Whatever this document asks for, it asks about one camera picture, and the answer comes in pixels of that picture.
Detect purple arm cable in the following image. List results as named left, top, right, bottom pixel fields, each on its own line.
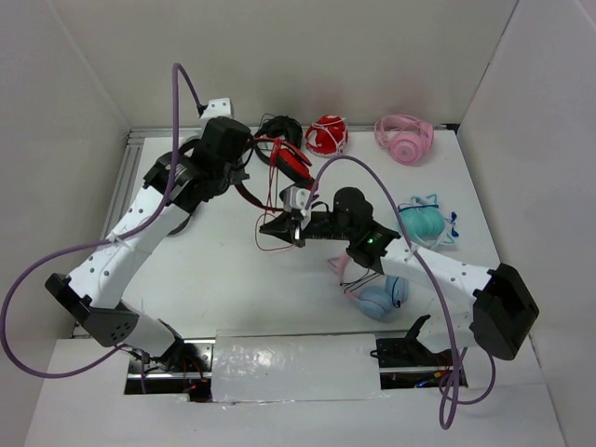
left=305, top=156, right=495, bottom=430
left=0, top=62, right=206, bottom=395

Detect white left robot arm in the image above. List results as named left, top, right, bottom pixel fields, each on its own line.
left=46, top=116, right=251, bottom=372

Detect teal cat ear headphones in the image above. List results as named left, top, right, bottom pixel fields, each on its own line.
left=398, top=194, right=459, bottom=250

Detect red white headphones wrapped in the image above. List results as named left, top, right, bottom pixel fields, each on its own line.
left=305, top=115, right=349, bottom=157

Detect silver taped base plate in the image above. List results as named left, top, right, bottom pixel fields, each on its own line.
left=124, top=333, right=454, bottom=404

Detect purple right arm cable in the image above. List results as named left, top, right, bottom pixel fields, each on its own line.
left=305, top=156, right=495, bottom=430

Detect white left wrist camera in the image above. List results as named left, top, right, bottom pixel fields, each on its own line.
left=198, top=98, right=234, bottom=120

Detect white grey headphones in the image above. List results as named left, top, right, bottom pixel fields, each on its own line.
left=167, top=135, right=207, bottom=237

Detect pink round headphones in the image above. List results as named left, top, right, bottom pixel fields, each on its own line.
left=373, top=115, right=434, bottom=166

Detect red black headphones with cable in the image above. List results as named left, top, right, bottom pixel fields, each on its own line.
left=235, top=134, right=314, bottom=252

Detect pink blue cat ear headphones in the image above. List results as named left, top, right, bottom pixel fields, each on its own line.
left=327, top=254, right=409, bottom=322

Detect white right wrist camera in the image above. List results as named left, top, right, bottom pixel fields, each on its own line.
left=279, top=185, right=310, bottom=221

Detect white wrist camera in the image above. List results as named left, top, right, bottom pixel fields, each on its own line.
left=279, top=185, right=310, bottom=221
left=198, top=98, right=234, bottom=120

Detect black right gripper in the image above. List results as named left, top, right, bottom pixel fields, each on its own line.
left=259, top=212, right=354, bottom=250

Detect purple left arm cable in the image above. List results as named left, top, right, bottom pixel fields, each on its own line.
left=0, top=62, right=206, bottom=395

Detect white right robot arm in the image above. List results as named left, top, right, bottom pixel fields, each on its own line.
left=259, top=187, right=539, bottom=365

